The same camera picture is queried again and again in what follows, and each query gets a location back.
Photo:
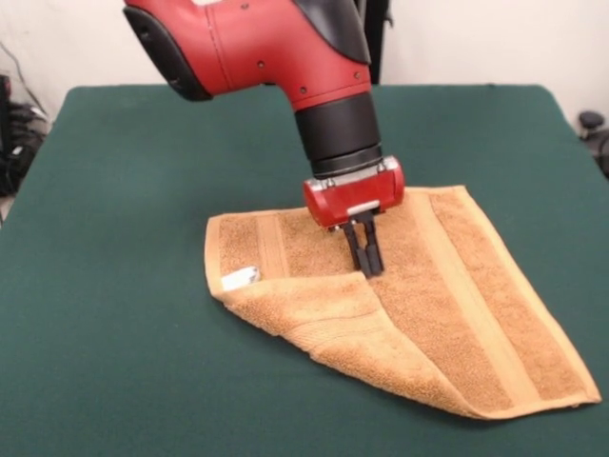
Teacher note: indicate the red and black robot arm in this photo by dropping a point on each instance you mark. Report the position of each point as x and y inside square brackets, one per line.
[261, 47]

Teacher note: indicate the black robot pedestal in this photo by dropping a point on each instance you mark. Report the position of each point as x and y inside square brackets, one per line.
[376, 47]

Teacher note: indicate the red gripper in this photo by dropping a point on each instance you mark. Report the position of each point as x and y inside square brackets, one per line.
[354, 200]

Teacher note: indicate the dark green table cloth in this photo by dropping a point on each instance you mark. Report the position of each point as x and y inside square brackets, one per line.
[119, 333]

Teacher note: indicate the tan terry towel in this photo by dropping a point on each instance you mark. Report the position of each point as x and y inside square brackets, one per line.
[428, 309]

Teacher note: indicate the dark stand base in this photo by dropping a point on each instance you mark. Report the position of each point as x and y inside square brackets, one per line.
[19, 143]
[592, 124]

